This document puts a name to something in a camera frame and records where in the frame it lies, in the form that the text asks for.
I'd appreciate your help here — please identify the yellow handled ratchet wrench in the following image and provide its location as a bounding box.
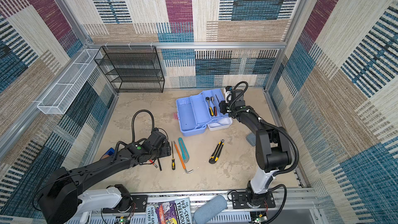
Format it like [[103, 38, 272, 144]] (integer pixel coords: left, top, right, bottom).
[[205, 97, 214, 117]]

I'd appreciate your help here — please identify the blue white plastic toolbox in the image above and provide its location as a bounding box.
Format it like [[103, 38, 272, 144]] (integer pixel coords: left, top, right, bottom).
[[176, 88, 233, 137]]

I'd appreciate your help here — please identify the black handled ratchet wrench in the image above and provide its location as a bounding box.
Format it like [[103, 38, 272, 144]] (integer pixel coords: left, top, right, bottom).
[[210, 96, 217, 116]]

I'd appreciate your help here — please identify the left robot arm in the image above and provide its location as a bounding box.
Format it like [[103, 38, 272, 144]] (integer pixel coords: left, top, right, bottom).
[[34, 128, 171, 224]]

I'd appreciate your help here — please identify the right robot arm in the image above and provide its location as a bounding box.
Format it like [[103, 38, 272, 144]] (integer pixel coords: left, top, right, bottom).
[[219, 101, 300, 208]]

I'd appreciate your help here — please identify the small yellow black screwdriver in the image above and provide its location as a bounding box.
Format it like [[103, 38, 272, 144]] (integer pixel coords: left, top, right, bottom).
[[171, 142, 176, 171]]

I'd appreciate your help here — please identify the teal utility knife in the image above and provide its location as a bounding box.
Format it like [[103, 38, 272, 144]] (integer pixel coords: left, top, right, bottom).
[[178, 138, 190, 163]]

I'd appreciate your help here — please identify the grey sponge block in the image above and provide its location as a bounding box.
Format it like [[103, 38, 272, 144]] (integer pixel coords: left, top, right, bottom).
[[246, 133, 256, 147]]

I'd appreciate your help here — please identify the blue tape dispenser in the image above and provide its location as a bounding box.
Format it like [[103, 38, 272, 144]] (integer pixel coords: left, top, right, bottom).
[[101, 148, 115, 160]]

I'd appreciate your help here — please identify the yellow black utility knife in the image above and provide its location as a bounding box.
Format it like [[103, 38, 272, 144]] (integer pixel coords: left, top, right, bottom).
[[209, 140, 224, 164]]

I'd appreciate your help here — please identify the colourful children's book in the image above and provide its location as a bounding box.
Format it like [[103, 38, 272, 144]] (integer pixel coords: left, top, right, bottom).
[[145, 198, 193, 224]]

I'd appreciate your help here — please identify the grey foam roller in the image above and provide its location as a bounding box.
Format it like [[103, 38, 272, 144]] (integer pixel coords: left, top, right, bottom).
[[193, 195, 227, 224]]

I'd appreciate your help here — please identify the black mesh shelf rack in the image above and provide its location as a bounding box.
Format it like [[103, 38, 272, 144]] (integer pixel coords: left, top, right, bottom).
[[94, 46, 165, 93]]

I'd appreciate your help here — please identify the red handled hex key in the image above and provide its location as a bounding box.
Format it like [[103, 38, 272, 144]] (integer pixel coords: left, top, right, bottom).
[[148, 160, 159, 169]]

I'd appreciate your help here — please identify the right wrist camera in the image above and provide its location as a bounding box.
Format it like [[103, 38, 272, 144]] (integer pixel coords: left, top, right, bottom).
[[223, 86, 244, 102]]

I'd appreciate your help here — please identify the orange handled hex key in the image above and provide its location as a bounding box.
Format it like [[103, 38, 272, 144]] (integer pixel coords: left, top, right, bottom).
[[173, 141, 194, 174]]

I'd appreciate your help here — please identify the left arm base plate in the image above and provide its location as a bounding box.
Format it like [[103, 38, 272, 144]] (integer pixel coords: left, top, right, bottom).
[[102, 195, 148, 214]]

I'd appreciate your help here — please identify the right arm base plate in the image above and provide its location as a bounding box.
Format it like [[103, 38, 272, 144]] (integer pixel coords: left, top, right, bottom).
[[230, 191, 276, 209]]

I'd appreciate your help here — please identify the white wire mesh basket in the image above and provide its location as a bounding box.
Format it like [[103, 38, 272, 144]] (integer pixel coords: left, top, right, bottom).
[[37, 49, 98, 115]]

